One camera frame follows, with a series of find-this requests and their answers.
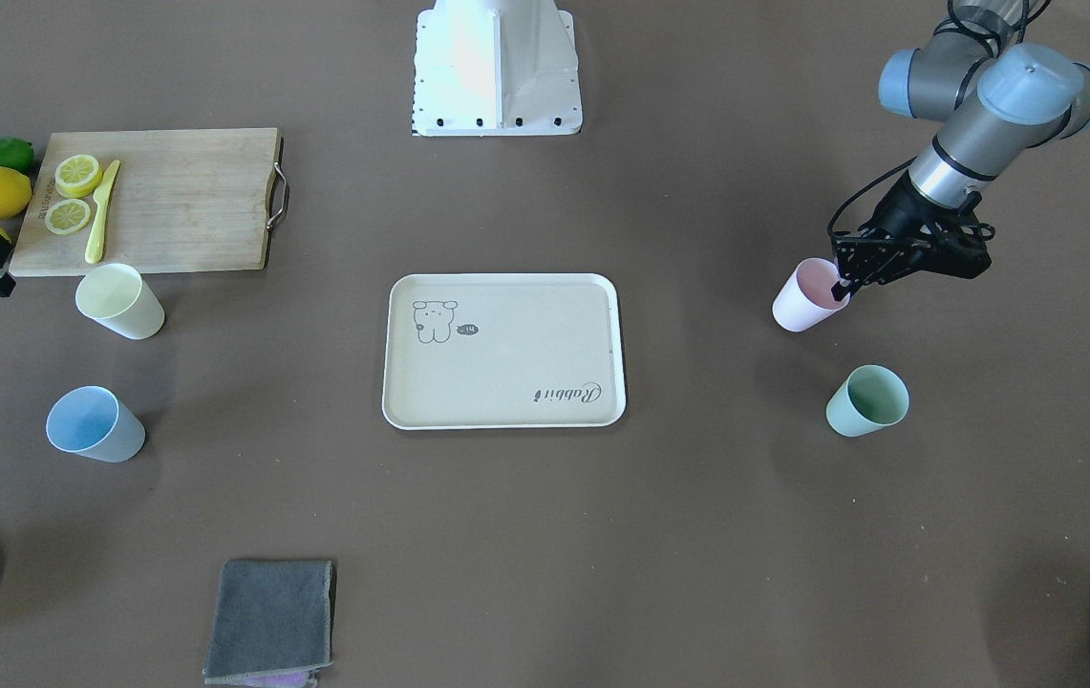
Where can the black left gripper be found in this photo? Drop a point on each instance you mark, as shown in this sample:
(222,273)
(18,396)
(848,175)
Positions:
(905,211)

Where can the pink cup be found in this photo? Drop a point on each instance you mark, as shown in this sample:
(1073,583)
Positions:
(806,297)

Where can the green cup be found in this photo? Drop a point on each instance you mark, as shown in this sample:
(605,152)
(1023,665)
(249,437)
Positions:
(871,398)

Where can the pale yellow cup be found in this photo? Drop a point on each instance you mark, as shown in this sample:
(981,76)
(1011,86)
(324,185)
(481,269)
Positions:
(116,297)

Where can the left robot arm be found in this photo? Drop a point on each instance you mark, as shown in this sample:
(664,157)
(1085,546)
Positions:
(994,96)

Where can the cream rabbit tray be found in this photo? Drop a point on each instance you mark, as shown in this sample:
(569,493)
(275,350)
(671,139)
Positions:
(503,350)

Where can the lemon slice lower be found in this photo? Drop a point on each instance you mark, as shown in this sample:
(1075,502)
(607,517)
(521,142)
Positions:
(67,216)

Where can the lemon slice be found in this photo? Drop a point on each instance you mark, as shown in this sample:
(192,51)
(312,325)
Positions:
(78,176)
(67,216)

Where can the yellow plastic knife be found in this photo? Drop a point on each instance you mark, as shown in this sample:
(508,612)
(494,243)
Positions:
(95,247)

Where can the lemon slice upper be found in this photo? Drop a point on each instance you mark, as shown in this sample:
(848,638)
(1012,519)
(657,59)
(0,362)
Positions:
(78,176)

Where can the green lime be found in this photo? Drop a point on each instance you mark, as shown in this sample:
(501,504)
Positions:
(16,154)

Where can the blue cup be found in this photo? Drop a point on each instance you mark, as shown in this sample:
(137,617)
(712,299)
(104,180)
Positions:
(92,422)

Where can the bamboo cutting board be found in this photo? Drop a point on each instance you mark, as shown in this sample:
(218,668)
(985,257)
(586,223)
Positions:
(185,200)

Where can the grey folded cloth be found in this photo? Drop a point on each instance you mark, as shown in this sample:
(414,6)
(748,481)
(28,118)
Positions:
(272,623)

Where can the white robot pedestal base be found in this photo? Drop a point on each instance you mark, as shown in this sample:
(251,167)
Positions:
(496,69)

